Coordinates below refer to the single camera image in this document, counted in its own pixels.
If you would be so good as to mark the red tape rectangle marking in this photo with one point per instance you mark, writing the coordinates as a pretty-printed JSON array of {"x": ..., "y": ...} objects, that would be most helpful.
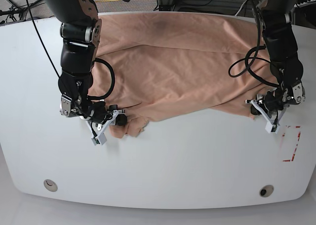
[{"x": 289, "y": 142}]

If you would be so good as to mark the peach T-shirt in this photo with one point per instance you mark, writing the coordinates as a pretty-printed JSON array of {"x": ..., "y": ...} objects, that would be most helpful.
[{"x": 168, "y": 64}]

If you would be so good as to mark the left table cable grommet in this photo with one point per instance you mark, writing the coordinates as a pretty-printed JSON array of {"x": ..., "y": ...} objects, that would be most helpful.
[{"x": 50, "y": 185}]

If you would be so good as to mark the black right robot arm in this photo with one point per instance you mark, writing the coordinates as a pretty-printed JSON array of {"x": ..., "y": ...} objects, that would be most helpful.
[{"x": 80, "y": 31}]

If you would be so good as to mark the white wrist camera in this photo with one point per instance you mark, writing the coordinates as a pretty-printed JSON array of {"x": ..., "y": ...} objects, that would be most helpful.
[
  {"x": 272, "y": 128},
  {"x": 99, "y": 139}
]

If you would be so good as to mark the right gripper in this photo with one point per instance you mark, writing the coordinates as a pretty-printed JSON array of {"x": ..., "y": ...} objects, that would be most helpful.
[{"x": 99, "y": 114}]

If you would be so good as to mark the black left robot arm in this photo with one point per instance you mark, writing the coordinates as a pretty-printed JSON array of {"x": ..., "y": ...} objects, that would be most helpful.
[{"x": 275, "y": 34}]

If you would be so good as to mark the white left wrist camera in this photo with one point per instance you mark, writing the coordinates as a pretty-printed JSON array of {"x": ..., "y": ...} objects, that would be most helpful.
[{"x": 272, "y": 128}]

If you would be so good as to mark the black tripod stand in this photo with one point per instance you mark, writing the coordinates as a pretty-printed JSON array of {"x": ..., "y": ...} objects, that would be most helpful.
[{"x": 18, "y": 13}]

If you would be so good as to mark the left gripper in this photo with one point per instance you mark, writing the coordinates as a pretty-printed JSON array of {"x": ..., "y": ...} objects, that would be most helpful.
[{"x": 271, "y": 105}]

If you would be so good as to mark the right table cable grommet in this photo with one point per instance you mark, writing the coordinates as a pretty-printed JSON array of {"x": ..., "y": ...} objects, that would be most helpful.
[{"x": 266, "y": 191}]

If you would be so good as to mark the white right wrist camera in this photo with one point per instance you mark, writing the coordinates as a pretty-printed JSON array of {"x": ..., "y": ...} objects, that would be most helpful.
[{"x": 99, "y": 139}]

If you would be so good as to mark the table cable grommet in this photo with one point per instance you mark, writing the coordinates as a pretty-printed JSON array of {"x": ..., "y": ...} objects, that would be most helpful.
[
  {"x": 266, "y": 191},
  {"x": 50, "y": 185}
]

